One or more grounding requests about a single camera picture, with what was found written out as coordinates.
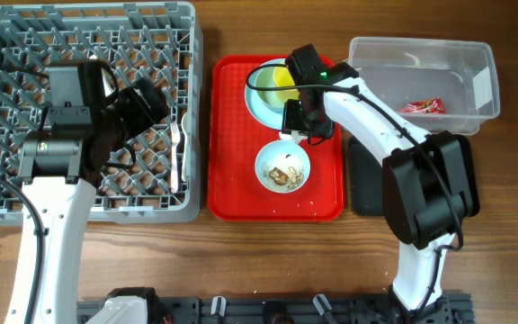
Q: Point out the food scraps and rice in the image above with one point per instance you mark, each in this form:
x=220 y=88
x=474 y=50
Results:
x=284 y=178

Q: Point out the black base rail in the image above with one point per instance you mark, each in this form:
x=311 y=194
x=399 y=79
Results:
x=361 y=308

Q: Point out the white plastic spoon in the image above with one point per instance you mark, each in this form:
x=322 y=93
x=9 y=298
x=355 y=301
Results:
x=184 y=124

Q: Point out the yellow cup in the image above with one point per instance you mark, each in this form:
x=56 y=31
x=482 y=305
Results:
x=282 y=78

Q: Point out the black plastic tray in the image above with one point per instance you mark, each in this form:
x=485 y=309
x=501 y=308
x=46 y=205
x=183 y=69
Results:
x=366 y=177

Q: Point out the clear plastic bin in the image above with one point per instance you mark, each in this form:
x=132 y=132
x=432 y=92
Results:
x=402 y=70

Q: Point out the white plastic fork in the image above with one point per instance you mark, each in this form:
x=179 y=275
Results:
x=176 y=139

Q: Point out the small light blue bowl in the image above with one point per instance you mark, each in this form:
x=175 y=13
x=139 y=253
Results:
x=281 y=154

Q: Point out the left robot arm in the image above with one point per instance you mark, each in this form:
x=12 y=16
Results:
x=60 y=171

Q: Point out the green bowl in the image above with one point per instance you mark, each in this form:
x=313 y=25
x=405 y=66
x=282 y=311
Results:
x=264 y=79

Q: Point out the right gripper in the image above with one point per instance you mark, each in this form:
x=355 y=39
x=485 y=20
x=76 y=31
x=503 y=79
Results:
x=290 y=120

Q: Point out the red plastic tray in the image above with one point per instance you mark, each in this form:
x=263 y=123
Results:
x=236 y=137

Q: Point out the white napkin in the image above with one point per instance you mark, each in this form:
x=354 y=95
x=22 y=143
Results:
x=294 y=136

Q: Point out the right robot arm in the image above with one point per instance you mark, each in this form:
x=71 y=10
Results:
x=428 y=183

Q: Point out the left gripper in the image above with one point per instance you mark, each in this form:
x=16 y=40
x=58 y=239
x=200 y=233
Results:
x=155 y=98

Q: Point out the grey dishwasher rack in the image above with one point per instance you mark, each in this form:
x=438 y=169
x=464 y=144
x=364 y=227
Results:
x=162 y=41

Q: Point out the red snack wrapper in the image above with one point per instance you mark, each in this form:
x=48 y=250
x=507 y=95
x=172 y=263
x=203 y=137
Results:
x=434 y=106

